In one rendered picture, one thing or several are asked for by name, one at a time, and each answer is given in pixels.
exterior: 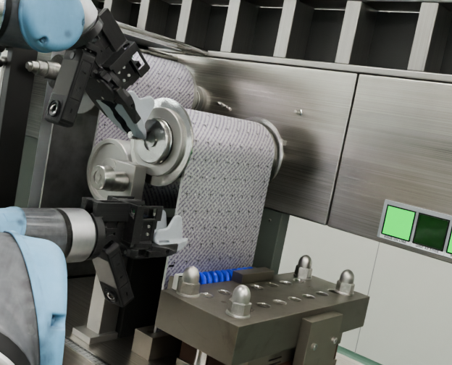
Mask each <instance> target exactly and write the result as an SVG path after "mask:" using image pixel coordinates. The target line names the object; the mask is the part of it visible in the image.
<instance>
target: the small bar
mask: <svg viewBox="0 0 452 365"><path fill-rule="evenodd" d="M274 272H275V271H274V270H271V269H268V268H266V267H259V268H253V269H241V270H235V271H233V275H232V281H235V282H237V283H240V284H246V283H252V282H261V281H267V280H273V276H274Z"/></svg>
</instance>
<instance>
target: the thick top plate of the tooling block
mask: <svg viewBox="0 0 452 365"><path fill-rule="evenodd" d="M294 273H295V272H289V273H284V274H274V276H273V280H267V281H261V282H252V283H246V284H240V283H237V282H235V281H232V280H230V281H224V282H214V283H208V284H203V285H200V289H199V297H197V298H186V297H183V296H181V295H178V294H177V293H176V290H174V289H172V288H170V289H165V290H161V293H160V298H159V305H158V309H157V314H156V321H155V325H154V326H155V327H157V328H159V329H161V330H163V331H165V332H166V333H168V334H170V335H172V336H174V337H176V338H177V339H179V340H182V341H183V342H184V343H187V344H189V345H191V346H193V347H194V348H196V349H198V350H200V351H201V352H203V353H205V354H207V355H209V356H211V357H212V358H215V359H216V360H218V361H220V362H222V363H224V364H226V365H239V364H244V363H246V362H249V361H253V360H256V359H258V358H263V357H265V356H269V355H272V354H275V353H279V352H282V351H286V350H288V349H291V348H295V347H296V345H297V341H298V335H299V331H300V327H301V321H302V318H305V317H308V316H313V315H317V314H322V313H325V312H328V311H336V312H338V313H341V314H343V318H342V322H341V326H340V331H339V334H340V333H343V332H347V331H349V330H354V329H356V328H359V327H363V326H364V320H365V317H366V313H367V307H368V304H369V298H370V297H369V296H368V295H365V294H362V293H359V292H356V291H353V293H354V295H352V296H349V295H342V294H340V293H336V292H335V288H336V284H335V283H332V282H329V281H327V280H323V279H321V278H318V277H315V276H313V275H312V276H311V280H303V279H300V278H297V277H294V276H293V274H294ZM239 285H245V286H247V287H248V289H249V290H250V293H251V298H250V303H251V310H250V318H248V319H237V318H234V317H231V316H229V315H227V314H226V310H227V307H228V303H229V299H230V298H232V296H233V291H234V289H235V288H236V287H237V286H239Z"/></svg>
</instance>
